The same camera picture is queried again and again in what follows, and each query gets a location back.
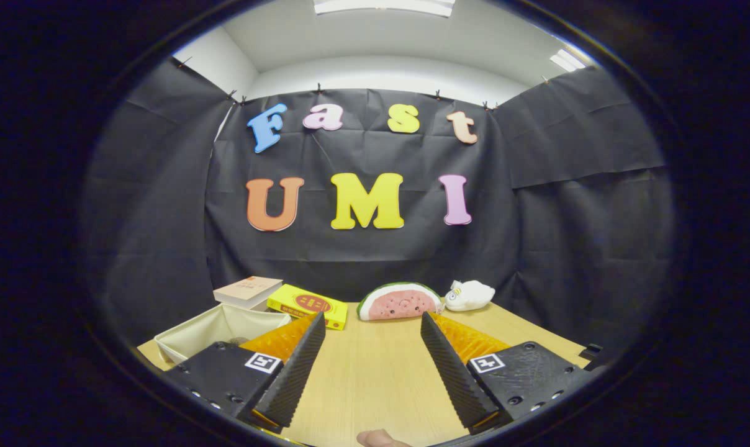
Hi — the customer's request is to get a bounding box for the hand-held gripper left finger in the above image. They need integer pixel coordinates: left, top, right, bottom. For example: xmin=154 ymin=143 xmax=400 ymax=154
xmin=163 ymin=311 xmax=327 ymax=431

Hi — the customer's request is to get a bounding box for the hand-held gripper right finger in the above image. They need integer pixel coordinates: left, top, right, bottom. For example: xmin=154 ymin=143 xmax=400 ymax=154
xmin=420 ymin=311 xmax=591 ymax=435

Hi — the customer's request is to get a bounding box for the cream fabric storage box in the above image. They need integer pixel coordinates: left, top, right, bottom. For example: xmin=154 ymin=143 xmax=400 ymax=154
xmin=155 ymin=303 xmax=292 ymax=365

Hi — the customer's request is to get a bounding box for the yellow book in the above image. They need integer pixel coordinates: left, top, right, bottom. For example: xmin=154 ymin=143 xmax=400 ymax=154
xmin=267 ymin=284 xmax=348 ymax=330

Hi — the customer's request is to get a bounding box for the white plush toy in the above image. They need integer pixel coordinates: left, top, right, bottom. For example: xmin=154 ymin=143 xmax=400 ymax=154
xmin=444 ymin=280 xmax=496 ymax=312

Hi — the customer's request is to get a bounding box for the watermelon slice plush toy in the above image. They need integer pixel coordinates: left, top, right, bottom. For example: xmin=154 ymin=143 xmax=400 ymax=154
xmin=357 ymin=282 xmax=444 ymax=322

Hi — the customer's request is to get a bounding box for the beige book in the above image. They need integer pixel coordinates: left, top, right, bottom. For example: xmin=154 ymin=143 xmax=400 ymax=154
xmin=213 ymin=276 xmax=283 ymax=311

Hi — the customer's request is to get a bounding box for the black backdrop cloth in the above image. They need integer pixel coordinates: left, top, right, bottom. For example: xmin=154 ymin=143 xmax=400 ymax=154
xmin=80 ymin=57 xmax=674 ymax=350

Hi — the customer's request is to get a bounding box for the small ceiling light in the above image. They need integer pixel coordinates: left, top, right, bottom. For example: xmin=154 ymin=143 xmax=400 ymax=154
xmin=549 ymin=48 xmax=588 ymax=72

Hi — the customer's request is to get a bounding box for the long ceiling light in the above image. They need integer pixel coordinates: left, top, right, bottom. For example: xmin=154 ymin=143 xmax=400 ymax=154
xmin=313 ymin=0 xmax=456 ymax=18

